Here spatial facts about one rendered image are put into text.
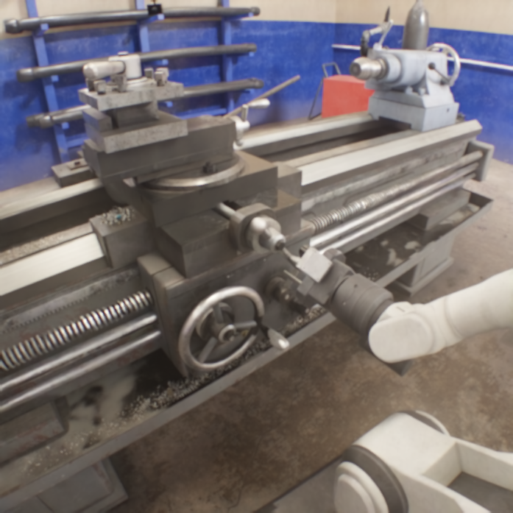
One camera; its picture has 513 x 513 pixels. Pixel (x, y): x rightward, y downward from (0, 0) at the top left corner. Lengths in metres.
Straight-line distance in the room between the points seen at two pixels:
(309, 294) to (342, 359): 0.99
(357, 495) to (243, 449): 0.79
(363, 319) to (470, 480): 0.30
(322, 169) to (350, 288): 0.58
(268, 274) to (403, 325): 0.41
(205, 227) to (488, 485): 0.64
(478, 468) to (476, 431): 0.96
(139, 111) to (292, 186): 0.46
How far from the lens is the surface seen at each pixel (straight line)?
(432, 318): 0.54
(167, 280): 0.73
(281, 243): 0.68
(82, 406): 1.09
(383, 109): 1.85
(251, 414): 1.45
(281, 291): 0.86
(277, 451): 1.37
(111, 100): 0.70
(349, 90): 3.73
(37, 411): 1.04
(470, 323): 0.54
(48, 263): 0.81
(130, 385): 1.08
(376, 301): 0.60
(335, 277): 0.66
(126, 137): 0.71
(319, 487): 1.12
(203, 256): 0.71
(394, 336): 0.56
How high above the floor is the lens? 1.23
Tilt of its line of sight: 34 degrees down
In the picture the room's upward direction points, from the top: 1 degrees counter-clockwise
